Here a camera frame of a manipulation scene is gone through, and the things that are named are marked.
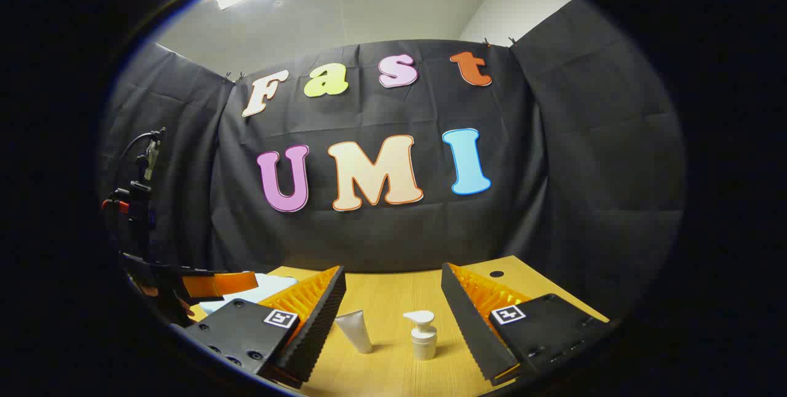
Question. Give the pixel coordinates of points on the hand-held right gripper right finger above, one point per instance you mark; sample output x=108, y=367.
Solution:
x=470, y=329

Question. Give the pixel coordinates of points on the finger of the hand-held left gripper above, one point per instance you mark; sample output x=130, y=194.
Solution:
x=166, y=302
x=215, y=283

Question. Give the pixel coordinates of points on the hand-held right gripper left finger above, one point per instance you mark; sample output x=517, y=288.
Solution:
x=316, y=323

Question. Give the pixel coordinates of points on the white squeeze tube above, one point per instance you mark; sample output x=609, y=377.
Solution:
x=356, y=330

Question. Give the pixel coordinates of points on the white pump bottle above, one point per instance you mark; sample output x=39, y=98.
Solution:
x=424, y=341

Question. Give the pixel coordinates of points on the light blue suitcase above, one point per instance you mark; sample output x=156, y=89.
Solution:
x=264, y=289

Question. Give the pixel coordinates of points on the black backdrop cloth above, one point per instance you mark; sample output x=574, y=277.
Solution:
x=369, y=231

